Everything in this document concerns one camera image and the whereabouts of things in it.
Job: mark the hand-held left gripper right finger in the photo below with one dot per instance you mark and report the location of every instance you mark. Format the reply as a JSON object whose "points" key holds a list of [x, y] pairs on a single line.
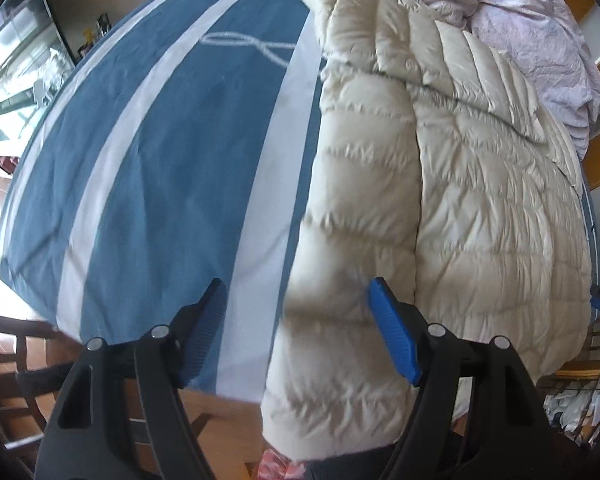
{"points": [[395, 332]]}

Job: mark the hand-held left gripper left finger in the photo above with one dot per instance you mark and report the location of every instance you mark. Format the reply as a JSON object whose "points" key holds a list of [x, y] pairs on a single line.
{"points": [[202, 330]]}

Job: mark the cream quilted down jacket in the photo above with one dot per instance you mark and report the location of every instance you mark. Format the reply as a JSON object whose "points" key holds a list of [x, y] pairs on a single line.
{"points": [[480, 200]]}

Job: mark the pile of household clutter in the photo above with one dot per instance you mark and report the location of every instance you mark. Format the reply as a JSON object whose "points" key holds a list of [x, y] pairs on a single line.
{"points": [[575, 400]]}

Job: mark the pink patterned cloth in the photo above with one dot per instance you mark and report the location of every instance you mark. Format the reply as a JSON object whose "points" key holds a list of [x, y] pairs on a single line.
{"points": [[285, 467]]}

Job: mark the blue white striped bed sheet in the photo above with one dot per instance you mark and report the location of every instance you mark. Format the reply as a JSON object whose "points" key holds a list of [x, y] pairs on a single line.
{"points": [[155, 160]]}

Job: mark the dark wooden chair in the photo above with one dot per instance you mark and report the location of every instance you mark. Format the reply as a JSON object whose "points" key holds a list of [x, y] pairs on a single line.
{"points": [[0, 318]]}

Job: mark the lilac patterned duvet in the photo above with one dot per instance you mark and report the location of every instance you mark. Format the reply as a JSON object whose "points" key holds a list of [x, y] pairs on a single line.
{"points": [[530, 35]]}

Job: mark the glass window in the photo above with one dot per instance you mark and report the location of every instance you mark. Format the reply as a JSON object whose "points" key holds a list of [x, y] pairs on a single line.
{"points": [[20, 60]]}

